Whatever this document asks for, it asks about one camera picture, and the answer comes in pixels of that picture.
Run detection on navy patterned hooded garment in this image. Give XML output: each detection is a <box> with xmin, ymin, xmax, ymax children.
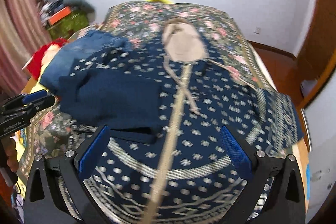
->
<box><xmin>58</xmin><ymin>18</ymin><xmax>303</xmax><ymax>223</ymax></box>

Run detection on left hand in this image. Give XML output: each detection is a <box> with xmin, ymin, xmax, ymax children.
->
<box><xmin>1</xmin><ymin>138</ymin><xmax>19</xmax><ymax>173</ymax></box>

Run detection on orange blanket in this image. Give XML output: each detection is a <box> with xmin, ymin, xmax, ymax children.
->
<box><xmin>291</xmin><ymin>138</ymin><xmax>310</xmax><ymax>212</ymax></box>

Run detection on red plush toy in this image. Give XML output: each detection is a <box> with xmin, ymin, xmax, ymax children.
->
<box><xmin>22</xmin><ymin>38</ymin><xmax>68</xmax><ymax>80</ymax></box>

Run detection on striped brown curtain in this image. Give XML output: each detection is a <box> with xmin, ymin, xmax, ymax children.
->
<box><xmin>1</xmin><ymin>0</ymin><xmax>51</xmax><ymax>96</ymax></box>

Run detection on folded blue jeans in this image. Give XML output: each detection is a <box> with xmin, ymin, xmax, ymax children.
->
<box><xmin>39</xmin><ymin>30</ymin><xmax>132</xmax><ymax>92</ymax></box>

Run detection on green covered cabinet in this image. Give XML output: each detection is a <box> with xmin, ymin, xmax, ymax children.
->
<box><xmin>47</xmin><ymin>10</ymin><xmax>89</xmax><ymax>40</ymax></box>

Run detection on orange box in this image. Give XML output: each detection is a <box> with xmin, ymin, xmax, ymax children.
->
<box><xmin>48</xmin><ymin>6</ymin><xmax>71</xmax><ymax>25</ymax></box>

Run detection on grey plush pillow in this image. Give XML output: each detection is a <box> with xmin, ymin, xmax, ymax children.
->
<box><xmin>63</xmin><ymin>0</ymin><xmax>95</xmax><ymax>13</ymax></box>

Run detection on wooden door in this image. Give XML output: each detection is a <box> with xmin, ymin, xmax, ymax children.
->
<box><xmin>296</xmin><ymin>0</ymin><xmax>336</xmax><ymax>83</ymax></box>

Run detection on floral bedspread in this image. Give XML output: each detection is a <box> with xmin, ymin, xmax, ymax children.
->
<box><xmin>18</xmin><ymin>0</ymin><xmax>295</xmax><ymax>180</ymax></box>

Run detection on wall socket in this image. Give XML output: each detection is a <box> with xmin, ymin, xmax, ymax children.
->
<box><xmin>254</xmin><ymin>27</ymin><xmax>261</xmax><ymax>35</ymax></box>

